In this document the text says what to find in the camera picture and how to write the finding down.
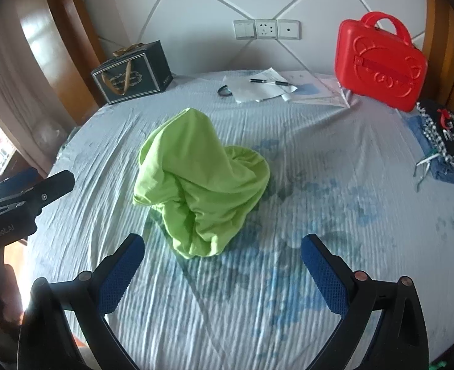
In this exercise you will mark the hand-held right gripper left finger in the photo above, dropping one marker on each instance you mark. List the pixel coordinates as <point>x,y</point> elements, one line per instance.
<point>122,275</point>

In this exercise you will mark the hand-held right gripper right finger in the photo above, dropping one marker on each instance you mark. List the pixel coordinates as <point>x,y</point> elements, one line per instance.
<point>326,279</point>

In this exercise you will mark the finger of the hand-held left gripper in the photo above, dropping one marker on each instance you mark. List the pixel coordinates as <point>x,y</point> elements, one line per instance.
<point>55,185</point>

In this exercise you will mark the lime green shirt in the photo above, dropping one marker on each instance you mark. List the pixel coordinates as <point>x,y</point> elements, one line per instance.
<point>200,185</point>

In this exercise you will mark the pale curtain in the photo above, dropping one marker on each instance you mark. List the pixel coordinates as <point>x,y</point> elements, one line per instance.
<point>11,77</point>

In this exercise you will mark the dark gift bag with ribbon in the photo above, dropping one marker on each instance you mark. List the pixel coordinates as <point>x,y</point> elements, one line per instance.
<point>130,75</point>

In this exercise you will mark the blue denim cloth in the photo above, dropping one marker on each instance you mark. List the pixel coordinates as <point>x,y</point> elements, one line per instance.
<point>446,169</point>

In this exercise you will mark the printed paper sheet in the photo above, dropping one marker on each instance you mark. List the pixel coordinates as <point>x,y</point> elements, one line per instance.
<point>319,92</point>

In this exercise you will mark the black and white checked cloth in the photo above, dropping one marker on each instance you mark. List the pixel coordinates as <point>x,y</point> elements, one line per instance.
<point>452,138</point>

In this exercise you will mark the black tape roll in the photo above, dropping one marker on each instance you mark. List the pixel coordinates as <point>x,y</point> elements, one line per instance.
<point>224,91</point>

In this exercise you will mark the white paper sheet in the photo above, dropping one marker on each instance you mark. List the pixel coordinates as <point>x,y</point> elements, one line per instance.
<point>258,90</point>

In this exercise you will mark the black and white pen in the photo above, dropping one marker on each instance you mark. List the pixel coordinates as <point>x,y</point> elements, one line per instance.
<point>269,81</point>

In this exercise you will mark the red plastic carry case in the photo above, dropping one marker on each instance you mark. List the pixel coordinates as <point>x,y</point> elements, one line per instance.
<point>377,61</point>

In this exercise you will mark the white padded headboard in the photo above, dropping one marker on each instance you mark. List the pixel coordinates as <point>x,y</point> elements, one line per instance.
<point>211,4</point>

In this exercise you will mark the white single-hole socket plate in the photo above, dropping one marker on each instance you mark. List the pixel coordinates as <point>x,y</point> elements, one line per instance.
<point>288,29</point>

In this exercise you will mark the white multi-hole socket plate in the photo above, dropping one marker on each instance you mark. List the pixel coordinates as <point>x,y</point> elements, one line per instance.
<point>266,29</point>

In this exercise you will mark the wooden headboard frame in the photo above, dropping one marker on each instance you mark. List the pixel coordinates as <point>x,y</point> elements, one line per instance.
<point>69,38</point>

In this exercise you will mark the white wall switch plate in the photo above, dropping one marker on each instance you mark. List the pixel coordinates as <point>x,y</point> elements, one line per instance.
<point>244,29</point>

